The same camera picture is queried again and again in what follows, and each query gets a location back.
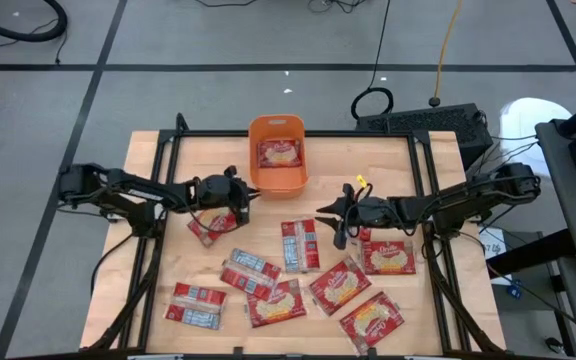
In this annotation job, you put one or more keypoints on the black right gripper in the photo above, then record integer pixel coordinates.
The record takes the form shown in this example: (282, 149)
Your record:
(375, 212)

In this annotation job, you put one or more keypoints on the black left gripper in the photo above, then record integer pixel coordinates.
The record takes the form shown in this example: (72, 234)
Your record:
(215, 192)

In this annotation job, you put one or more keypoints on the orange plastic basket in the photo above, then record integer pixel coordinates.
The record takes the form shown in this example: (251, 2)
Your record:
(278, 182)

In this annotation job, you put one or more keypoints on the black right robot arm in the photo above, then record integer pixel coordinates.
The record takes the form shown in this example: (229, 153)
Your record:
(468, 192)

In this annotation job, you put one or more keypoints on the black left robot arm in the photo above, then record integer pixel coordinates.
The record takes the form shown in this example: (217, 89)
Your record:
(133, 189)

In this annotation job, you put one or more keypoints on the black computer case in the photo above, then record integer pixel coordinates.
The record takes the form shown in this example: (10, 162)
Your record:
(418, 127)

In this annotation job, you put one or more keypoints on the white paper sheet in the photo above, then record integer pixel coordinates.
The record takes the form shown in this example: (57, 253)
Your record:
(493, 250)

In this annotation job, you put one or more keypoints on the blue tag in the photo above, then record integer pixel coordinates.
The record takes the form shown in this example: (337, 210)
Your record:
(515, 290)

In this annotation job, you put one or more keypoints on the black aluminium table frame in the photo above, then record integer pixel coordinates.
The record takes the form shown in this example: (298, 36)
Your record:
(368, 134)

